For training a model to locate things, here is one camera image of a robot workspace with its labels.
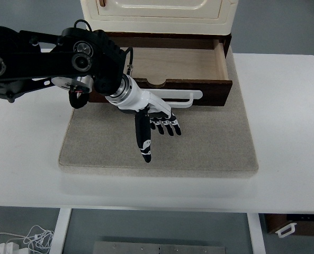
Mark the white table leg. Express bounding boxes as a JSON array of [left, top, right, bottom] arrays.
[[246, 213, 266, 254], [49, 208, 73, 254]]

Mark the beige felt mat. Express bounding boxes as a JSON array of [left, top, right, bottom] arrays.
[[58, 52, 260, 178]]

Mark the dark wooden drawer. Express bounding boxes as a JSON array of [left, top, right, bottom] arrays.
[[89, 39, 233, 108]]

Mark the white box handle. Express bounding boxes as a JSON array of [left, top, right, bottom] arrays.
[[275, 222, 298, 238]]

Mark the white drawer handle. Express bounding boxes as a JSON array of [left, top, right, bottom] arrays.
[[146, 89, 203, 109]]

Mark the cream cabinet with door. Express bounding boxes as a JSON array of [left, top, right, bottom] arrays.
[[82, 0, 238, 35]]

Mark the white cable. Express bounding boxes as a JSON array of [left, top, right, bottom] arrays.
[[0, 224, 55, 254]]

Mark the grey metal plate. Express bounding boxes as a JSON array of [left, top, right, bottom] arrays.
[[92, 241, 228, 254]]

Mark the white charger plug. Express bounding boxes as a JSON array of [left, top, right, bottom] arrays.
[[0, 241, 21, 254]]

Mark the white and black hand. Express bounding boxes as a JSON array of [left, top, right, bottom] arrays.
[[105, 76, 183, 164]]

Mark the brown wooden box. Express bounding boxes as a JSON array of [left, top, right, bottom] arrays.
[[264, 213, 314, 238]]

